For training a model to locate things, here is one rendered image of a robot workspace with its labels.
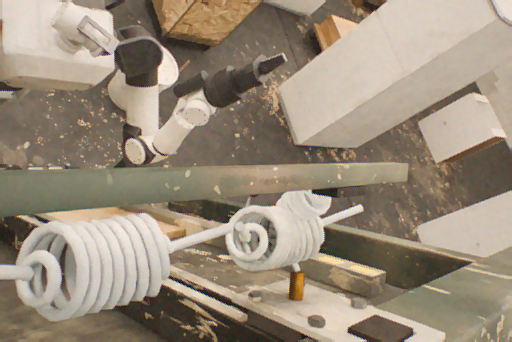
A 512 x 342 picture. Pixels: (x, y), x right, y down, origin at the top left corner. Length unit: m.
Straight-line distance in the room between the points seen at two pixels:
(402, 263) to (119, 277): 0.86
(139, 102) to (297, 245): 0.94
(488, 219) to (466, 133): 1.59
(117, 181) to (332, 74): 3.48
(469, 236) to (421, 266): 3.69
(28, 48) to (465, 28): 2.66
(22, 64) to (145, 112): 0.35
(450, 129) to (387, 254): 5.01
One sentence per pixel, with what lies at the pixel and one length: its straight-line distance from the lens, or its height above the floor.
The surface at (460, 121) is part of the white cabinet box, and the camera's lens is 6.05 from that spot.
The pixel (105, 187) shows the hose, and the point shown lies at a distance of 0.26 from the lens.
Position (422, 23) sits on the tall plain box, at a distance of 3.42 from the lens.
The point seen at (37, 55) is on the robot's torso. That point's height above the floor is 1.32.
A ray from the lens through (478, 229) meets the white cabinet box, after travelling 4.73.
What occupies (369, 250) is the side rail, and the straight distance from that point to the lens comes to 1.14.
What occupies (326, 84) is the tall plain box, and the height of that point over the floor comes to 0.51.
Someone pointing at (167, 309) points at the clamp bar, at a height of 1.64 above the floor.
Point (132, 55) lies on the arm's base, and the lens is 1.28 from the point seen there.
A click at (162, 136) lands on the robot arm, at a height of 1.24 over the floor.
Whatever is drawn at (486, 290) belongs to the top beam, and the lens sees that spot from 0.68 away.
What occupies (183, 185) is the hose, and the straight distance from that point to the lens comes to 0.29.
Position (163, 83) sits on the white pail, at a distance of 2.73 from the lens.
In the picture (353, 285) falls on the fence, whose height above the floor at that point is 1.67.
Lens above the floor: 2.19
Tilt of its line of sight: 40 degrees down
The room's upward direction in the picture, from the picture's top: 57 degrees clockwise
